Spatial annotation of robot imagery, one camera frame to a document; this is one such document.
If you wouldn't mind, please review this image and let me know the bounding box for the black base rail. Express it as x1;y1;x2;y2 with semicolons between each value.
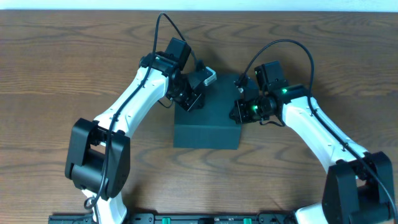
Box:
47;213;297;224

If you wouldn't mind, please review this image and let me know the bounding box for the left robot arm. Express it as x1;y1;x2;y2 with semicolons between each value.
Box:
65;38;216;223

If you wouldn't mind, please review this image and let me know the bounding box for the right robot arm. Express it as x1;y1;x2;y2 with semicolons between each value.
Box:
229;61;397;223

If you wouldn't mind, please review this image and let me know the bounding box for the black gift box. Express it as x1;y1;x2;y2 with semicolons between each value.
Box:
173;73;241;150

